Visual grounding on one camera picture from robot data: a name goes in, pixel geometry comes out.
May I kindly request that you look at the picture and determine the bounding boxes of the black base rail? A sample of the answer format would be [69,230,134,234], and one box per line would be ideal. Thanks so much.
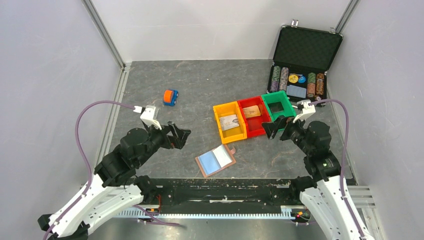
[142,178,306,216]

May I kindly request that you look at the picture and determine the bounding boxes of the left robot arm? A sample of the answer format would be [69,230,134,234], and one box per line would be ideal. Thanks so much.
[37,121,191,240]

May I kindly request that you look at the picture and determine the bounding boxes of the black poker chip case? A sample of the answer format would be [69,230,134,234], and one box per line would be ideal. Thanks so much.
[266,25,344,102]

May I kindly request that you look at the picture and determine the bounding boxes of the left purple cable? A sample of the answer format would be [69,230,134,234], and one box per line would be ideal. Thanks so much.
[42,100,181,240]

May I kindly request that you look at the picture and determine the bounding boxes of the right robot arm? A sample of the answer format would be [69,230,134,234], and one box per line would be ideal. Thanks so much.
[262,116,373,240]

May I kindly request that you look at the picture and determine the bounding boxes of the white toothed cable duct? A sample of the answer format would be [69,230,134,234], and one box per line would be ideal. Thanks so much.
[114,205,305,220]

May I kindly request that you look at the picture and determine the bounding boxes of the red plastic bin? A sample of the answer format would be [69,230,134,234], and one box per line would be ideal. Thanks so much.
[237,95,271,138]

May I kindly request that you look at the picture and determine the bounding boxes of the card in yellow bin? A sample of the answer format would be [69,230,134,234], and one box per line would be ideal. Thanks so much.
[218,114,240,131]

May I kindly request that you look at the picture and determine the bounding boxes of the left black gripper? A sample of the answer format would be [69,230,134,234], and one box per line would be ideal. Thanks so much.
[136,120,192,167]

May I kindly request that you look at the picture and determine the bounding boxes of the tan leather card holder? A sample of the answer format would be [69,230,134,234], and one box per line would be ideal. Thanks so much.
[195,144,236,178]

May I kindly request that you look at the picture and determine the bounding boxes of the yellow plastic bin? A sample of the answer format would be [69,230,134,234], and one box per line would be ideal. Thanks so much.
[213,101,248,144]

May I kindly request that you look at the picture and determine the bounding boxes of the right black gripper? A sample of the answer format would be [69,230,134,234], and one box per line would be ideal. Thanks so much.
[261,112,313,155]

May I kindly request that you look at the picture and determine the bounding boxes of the light blue card deck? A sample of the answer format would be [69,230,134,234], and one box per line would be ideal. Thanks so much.
[286,84,307,99]

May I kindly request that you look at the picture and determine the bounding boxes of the yellow dealer chip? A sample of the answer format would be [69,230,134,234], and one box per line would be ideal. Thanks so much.
[288,74,299,84]

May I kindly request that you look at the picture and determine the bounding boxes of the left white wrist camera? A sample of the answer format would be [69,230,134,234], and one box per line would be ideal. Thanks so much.
[133,105,162,130]

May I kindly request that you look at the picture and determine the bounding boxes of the card in green bin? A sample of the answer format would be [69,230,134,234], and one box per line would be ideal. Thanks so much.
[267,102,284,114]

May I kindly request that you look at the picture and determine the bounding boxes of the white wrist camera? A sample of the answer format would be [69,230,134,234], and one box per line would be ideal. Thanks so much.
[133,105,162,130]
[292,99,316,123]

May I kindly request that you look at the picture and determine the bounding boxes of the blue orange toy car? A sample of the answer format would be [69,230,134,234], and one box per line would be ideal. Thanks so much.
[162,89,179,107]

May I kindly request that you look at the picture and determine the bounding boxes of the blue dealer chip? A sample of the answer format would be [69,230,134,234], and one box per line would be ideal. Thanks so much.
[298,75,306,84]

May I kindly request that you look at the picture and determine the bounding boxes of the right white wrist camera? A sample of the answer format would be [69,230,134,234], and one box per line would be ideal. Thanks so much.
[292,99,316,123]

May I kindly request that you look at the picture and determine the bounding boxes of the green plastic bin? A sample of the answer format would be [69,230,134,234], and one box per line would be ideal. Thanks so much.
[261,91,297,135]

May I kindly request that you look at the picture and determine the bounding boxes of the card in red bin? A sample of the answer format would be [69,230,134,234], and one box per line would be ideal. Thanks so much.
[242,105,262,119]

